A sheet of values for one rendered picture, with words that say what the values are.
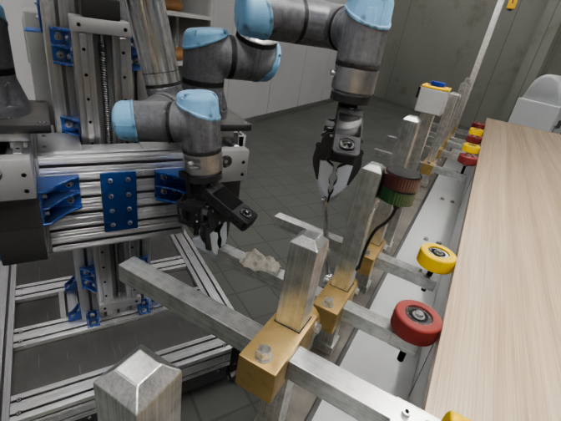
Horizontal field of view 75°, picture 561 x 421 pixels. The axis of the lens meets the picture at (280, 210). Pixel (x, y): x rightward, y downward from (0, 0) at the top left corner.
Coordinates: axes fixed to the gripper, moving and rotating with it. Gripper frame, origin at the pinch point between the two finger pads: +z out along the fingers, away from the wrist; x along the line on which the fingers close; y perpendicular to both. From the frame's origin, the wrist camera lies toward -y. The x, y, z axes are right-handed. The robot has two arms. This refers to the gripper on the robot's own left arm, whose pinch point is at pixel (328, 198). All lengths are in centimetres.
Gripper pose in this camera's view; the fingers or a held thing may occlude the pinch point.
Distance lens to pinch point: 73.1
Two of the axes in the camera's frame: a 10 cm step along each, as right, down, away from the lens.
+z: -1.3, 8.7, 4.7
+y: 1.5, -4.5, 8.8
